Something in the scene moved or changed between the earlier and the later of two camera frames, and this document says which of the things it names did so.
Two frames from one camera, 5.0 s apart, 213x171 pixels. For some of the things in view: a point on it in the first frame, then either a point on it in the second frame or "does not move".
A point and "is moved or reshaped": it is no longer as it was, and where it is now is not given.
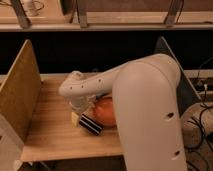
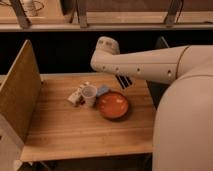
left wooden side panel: x=20 y=92 does not move
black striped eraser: x=90 y=124 is moved or reshaped
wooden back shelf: x=106 y=15 does not move
